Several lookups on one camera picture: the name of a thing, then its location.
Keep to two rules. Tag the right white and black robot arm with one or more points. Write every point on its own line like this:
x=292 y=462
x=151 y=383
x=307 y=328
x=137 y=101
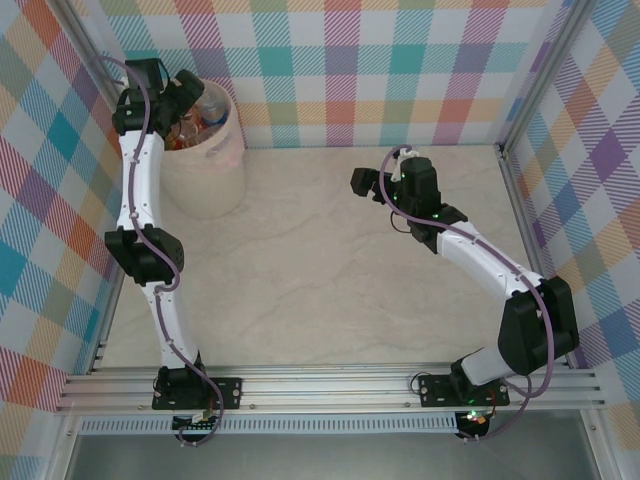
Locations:
x=480 y=255

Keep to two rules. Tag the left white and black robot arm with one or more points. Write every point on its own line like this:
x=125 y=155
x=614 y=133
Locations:
x=142 y=190

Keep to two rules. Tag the small black controller board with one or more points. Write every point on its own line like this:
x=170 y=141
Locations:
x=197 y=426
x=475 y=422

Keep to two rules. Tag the grey metal panel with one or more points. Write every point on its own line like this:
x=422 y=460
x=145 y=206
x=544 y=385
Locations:
x=325 y=460

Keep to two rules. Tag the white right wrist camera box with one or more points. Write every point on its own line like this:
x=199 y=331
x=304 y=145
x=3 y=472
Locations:
x=398 y=170

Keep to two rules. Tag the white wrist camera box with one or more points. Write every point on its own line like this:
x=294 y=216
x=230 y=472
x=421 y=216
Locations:
x=398 y=170
x=122 y=80

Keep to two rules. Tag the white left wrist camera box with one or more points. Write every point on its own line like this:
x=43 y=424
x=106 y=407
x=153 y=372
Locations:
x=122 y=80

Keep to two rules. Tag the aluminium frame post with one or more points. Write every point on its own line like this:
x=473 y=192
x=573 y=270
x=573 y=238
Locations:
x=547 y=75
x=82 y=35

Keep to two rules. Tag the aluminium mounting rail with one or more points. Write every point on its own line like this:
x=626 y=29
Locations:
x=325 y=390

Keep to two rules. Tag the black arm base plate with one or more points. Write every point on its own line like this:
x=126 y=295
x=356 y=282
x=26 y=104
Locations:
x=227 y=392
x=432 y=392

